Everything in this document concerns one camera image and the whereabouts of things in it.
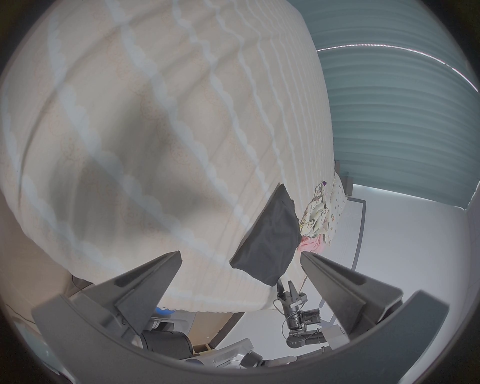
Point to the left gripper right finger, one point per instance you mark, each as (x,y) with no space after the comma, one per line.
(345,296)

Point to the grey bedside table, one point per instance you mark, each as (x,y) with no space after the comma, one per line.
(343,180)

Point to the white printed pillow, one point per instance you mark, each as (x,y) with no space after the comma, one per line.
(335,210)

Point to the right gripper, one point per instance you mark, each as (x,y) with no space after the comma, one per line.
(294,301)

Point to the black T-shirt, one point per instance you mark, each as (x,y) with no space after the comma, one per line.
(270,243)

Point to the white printed pyjama garment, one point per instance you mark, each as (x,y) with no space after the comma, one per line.
(315,213)

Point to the pink garment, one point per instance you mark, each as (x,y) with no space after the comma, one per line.
(310,244)

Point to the bed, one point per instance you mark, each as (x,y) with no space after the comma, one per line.
(150,131)

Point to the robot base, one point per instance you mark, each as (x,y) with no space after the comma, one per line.
(165,339)

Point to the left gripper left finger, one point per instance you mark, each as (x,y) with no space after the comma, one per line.
(150,296)

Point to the blue-green curtain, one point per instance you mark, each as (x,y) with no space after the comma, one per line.
(393,131)
(375,22)

